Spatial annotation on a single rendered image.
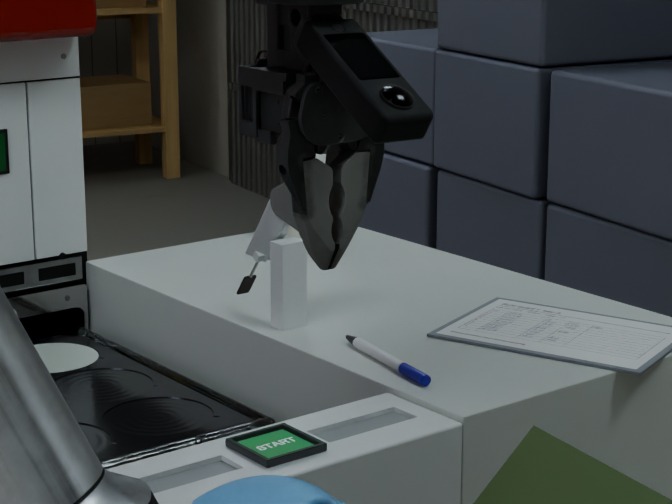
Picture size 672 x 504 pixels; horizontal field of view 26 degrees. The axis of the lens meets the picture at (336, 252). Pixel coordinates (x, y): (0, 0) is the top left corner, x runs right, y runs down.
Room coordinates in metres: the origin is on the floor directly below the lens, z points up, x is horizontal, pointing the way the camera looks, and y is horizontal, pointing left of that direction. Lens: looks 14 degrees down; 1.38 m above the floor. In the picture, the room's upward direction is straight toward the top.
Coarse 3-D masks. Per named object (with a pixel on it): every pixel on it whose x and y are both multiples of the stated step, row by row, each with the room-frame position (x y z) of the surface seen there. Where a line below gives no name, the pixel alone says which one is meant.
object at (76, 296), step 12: (48, 288) 1.55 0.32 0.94; (60, 288) 1.55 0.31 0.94; (72, 288) 1.56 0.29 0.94; (84, 288) 1.57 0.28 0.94; (12, 300) 1.52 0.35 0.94; (24, 300) 1.53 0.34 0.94; (36, 300) 1.53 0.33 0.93; (48, 300) 1.54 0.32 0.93; (60, 300) 1.55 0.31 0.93; (72, 300) 1.56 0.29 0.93; (84, 300) 1.57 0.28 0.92; (24, 312) 1.52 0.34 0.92; (36, 312) 1.53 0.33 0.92; (48, 312) 1.54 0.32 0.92; (84, 312) 1.57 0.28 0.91; (84, 324) 1.57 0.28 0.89
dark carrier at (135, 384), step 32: (64, 384) 1.36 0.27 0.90; (96, 384) 1.36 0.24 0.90; (128, 384) 1.36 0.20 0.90; (160, 384) 1.35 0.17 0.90; (96, 416) 1.26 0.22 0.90; (128, 416) 1.27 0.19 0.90; (160, 416) 1.27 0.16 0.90; (192, 416) 1.27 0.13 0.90; (224, 416) 1.26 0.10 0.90; (96, 448) 1.19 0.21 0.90; (128, 448) 1.19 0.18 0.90
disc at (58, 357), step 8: (40, 344) 1.48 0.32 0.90; (48, 344) 1.48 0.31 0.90; (56, 344) 1.48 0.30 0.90; (64, 344) 1.48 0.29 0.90; (72, 344) 1.48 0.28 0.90; (40, 352) 1.45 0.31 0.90; (48, 352) 1.45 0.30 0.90; (56, 352) 1.45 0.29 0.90; (64, 352) 1.45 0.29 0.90; (72, 352) 1.45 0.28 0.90; (80, 352) 1.45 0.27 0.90; (88, 352) 1.45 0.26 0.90; (96, 352) 1.45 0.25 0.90; (48, 360) 1.43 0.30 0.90; (56, 360) 1.43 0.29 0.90; (64, 360) 1.43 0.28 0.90; (72, 360) 1.43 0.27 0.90; (80, 360) 1.43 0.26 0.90; (88, 360) 1.43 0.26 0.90; (48, 368) 1.40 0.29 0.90; (56, 368) 1.40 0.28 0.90; (64, 368) 1.40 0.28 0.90; (72, 368) 1.40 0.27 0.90
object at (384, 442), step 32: (320, 416) 1.11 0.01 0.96; (352, 416) 1.11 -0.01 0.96; (384, 416) 1.12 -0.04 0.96; (416, 416) 1.11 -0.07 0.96; (192, 448) 1.04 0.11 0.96; (224, 448) 1.04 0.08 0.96; (352, 448) 1.04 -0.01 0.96; (384, 448) 1.04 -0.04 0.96; (416, 448) 1.06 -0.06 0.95; (448, 448) 1.08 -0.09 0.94; (160, 480) 0.99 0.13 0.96; (192, 480) 0.99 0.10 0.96; (224, 480) 0.98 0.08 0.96; (320, 480) 1.00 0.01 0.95; (352, 480) 1.02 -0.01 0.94; (384, 480) 1.04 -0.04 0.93; (416, 480) 1.06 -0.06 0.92; (448, 480) 1.08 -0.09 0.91
